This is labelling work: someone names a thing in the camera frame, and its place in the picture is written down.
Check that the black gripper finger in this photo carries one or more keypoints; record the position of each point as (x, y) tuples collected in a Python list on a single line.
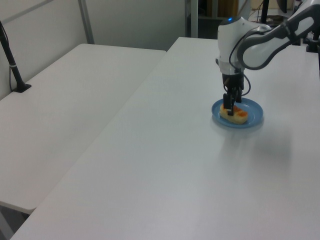
[(227, 103), (238, 96)]

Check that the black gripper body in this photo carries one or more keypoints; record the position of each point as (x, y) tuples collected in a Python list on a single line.
[(232, 81)]

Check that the orange glazed bread piece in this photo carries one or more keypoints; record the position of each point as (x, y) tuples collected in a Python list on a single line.
[(236, 115)]

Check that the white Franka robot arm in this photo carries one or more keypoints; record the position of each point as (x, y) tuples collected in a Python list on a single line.
[(252, 40)]

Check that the blue round plate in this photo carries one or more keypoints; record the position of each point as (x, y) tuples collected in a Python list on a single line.
[(252, 113)]

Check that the cardboard box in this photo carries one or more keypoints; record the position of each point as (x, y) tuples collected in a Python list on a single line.
[(225, 7)]

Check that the black monitor stand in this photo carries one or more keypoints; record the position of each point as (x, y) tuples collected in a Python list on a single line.
[(265, 11)]

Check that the black clamp mount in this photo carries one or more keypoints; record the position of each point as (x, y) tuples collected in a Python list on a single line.
[(312, 41)]

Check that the grey partition post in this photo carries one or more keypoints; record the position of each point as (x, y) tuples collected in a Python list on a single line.
[(86, 21)]

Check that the black camera stand pole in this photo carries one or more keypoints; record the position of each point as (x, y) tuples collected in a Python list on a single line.
[(11, 60)]

